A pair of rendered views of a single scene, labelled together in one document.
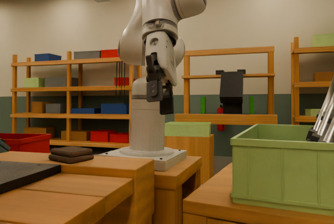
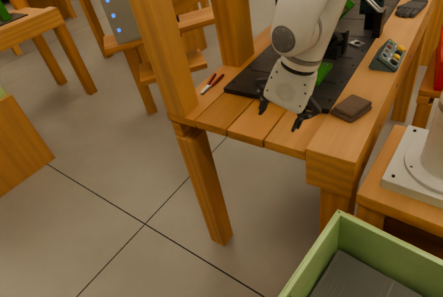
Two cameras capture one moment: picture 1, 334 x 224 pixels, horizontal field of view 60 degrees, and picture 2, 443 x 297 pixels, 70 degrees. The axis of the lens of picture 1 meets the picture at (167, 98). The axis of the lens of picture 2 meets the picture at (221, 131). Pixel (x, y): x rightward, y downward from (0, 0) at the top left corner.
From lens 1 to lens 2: 1.08 m
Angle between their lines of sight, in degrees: 111
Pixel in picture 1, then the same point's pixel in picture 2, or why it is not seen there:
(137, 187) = (308, 161)
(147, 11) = not seen: hidden behind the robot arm
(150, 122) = (431, 135)
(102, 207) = (259, 143)
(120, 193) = (283, 149)
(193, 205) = not seen: hidden behind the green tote
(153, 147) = (425, 164)
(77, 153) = (338, 110)
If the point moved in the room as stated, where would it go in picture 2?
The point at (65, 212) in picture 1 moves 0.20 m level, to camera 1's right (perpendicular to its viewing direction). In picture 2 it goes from (242, 129) to (223, 173)
